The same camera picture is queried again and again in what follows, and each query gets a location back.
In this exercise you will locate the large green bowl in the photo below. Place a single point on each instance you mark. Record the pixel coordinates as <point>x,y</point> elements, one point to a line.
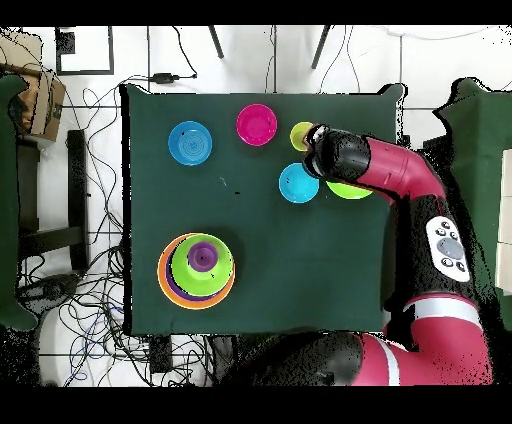
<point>348,191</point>
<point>216,280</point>

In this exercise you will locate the purple cup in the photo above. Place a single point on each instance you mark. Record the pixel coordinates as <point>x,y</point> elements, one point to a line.
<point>202,256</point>

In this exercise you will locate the purple bowl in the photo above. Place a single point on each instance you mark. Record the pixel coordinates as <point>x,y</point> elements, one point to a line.
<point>171,280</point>

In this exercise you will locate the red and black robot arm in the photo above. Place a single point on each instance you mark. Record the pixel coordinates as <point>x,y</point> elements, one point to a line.
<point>400,172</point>

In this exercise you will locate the yellow ribbed cup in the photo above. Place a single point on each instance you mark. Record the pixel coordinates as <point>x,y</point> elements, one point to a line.
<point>298,136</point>

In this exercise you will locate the small light blue bowl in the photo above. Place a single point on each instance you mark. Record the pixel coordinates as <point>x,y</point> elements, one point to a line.
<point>296,186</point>

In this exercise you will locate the red bowl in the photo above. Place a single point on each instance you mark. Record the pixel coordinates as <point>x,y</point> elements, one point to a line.
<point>256,124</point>

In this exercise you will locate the black stand leg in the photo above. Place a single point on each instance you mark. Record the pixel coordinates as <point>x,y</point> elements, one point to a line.
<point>321,46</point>
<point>216,42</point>

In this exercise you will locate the blue bowl with ribbed bottom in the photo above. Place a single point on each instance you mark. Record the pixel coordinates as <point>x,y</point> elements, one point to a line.
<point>190,143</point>

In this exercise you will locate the dark green tablecloth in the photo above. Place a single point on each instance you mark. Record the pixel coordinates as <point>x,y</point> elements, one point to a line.
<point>280,260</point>

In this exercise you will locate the black power adapter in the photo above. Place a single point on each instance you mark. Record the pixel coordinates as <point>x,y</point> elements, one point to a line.
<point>164,78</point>

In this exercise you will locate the green cloth covered table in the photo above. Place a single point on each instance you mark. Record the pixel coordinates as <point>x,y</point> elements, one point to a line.
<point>480,140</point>
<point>8,200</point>

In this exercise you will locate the large orange bowl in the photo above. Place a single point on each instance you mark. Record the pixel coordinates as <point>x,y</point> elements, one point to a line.
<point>164,288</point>

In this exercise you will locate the black bench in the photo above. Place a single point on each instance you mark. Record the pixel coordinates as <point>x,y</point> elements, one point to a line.
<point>78,192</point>

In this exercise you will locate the cardboard box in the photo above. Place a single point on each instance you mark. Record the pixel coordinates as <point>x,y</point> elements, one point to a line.
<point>44,104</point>

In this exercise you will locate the black base with knob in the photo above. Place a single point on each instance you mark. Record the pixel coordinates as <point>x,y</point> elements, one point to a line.
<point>52,286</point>

